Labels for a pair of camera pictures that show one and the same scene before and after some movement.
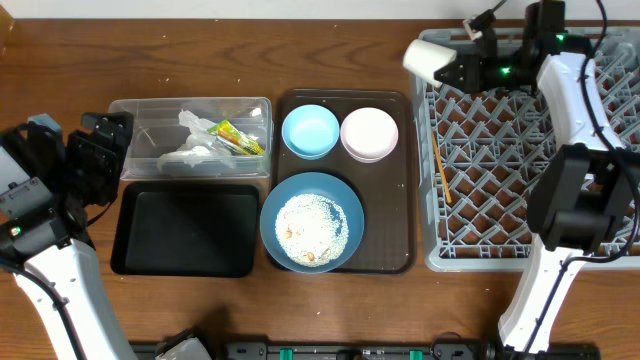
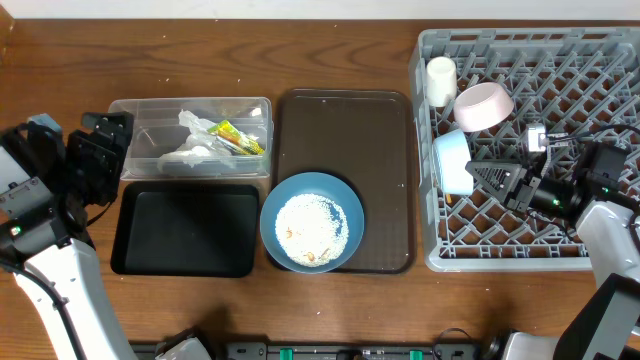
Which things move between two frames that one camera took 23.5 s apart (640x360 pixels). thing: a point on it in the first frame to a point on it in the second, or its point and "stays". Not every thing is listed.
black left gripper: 107,161 stays
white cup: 422,58 to 441,81
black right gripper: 473,68 to 513,179
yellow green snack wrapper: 235,139 stays
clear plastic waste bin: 198,138 stays
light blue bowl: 310,131 to 451,153
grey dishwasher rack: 481,150 stays
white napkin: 201,147 stays
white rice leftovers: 311,229 stays
